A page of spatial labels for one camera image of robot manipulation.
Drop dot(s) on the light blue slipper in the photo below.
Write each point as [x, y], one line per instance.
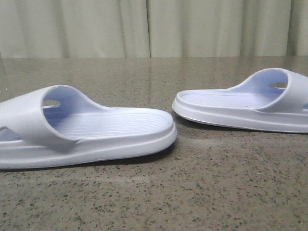
[60, 126]
[272, 99]

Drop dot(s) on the pale green curtain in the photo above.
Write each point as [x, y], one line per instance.
[152, 28]

